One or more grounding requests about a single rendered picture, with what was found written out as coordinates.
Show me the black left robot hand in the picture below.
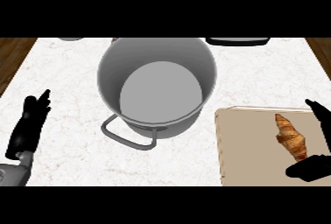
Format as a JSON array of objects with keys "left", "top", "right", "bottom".
[{"left": 4, "top": 88, "right": 53, "bottom": 161}]

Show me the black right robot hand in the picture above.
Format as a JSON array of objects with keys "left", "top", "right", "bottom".
[{"left": 283, "top": 98, "right": 331, "bottom": 183}]

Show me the brown croissant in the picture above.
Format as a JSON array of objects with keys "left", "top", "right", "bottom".
[{"left": 273, "top": 113, "right": 309, "bottom": 163}]

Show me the beige tray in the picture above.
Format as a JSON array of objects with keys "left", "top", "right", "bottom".
[{"left": 213, "top": 105, "right": 331, "bottom": 187}]

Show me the grey metal pot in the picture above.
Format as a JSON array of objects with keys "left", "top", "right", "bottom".
[{"left": 97, "top": 37, "right": 217, "bottom": 151}]

